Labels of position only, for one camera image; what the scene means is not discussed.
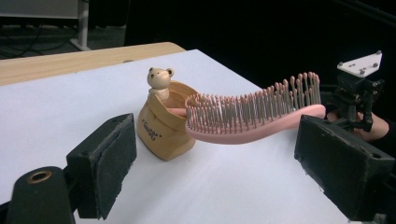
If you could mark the wooden table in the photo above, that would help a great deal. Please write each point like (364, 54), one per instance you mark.
(77, 60)

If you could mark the pink hairbrush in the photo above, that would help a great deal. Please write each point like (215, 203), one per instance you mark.
(249, 130)

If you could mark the white table sheet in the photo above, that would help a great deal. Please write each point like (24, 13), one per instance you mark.
(62, 105)

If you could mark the white metal desk frame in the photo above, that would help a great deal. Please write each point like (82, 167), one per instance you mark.
(81, 28)

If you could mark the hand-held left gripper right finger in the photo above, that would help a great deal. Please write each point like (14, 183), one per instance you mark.
(339, 165)

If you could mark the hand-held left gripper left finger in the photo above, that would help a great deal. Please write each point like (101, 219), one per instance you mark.
(106, 161)

